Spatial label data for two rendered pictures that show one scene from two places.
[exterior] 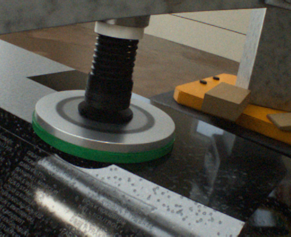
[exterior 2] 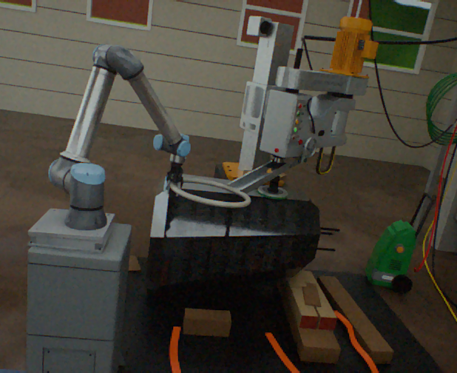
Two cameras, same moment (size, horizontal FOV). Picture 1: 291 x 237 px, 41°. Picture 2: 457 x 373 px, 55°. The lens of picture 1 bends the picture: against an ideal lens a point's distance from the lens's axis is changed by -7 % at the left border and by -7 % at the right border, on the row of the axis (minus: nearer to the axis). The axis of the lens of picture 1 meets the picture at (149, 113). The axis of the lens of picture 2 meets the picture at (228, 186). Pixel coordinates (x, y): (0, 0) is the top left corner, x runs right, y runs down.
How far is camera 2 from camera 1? 2.77 m
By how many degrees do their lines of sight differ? 37
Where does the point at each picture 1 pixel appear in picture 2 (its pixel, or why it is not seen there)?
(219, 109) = not seen: hidden behind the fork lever
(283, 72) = (262, 160)
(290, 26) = not seen: hidden behind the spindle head
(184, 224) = (302, 204)
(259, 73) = (255, 163)
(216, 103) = not seen: hidden behind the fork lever
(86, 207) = (285, 207)
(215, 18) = (83, 88)
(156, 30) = (21, 105)
